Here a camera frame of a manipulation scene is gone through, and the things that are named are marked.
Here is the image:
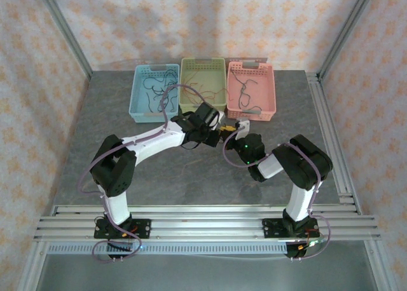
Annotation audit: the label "thin green cable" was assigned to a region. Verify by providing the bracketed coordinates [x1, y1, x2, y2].
[242, 79, 259, 107]
[228, 69, 263, 112]

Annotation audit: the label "pink perforated plastic basket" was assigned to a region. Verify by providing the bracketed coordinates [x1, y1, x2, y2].
[226, 60, 277, 120]

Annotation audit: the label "green perforated plastic basket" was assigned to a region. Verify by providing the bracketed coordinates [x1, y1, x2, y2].
[178, 57, 228, 115]

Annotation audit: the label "blue perforated plastic basket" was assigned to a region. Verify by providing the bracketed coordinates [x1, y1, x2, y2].
[128, 64, 181, 124]

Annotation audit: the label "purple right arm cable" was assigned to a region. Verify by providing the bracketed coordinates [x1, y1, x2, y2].
[222, 130, 332, 262]

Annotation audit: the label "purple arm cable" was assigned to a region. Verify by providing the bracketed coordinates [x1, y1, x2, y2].
[78, 84, 210, 265]
[222, 130, 332, 262]

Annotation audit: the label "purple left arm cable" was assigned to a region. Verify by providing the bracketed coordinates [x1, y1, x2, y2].
[78, 84, 210, 265]

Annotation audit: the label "aluminium side rail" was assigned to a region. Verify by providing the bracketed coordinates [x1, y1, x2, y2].
[305, 71, 363, 216]

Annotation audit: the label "aluminium frame rail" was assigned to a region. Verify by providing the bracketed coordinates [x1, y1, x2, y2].
[33, 204, 382, 241]

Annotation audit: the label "slotted grey cable duct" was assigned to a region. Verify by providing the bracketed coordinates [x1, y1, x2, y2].
[47, 242, 289, 256]

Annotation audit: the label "right arm base wires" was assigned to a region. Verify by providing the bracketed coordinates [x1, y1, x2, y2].
[298, 229, 325, 252]

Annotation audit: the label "arm base wires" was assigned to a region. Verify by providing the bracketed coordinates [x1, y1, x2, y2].
[298, 229, 325, 252]
[122, 227, 141, 241]

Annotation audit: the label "left arm base wires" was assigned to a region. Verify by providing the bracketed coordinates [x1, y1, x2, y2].
[122, 227, 141, 241]

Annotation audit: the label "aluminium frame post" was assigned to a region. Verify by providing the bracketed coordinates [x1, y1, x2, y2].
[38, 0, 93, 79]
[317, 0, 379, 79]

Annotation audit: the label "aluminium frame leg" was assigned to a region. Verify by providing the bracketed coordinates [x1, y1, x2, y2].
[364, 240, 394, 291]
[22, 240, 49, 291]

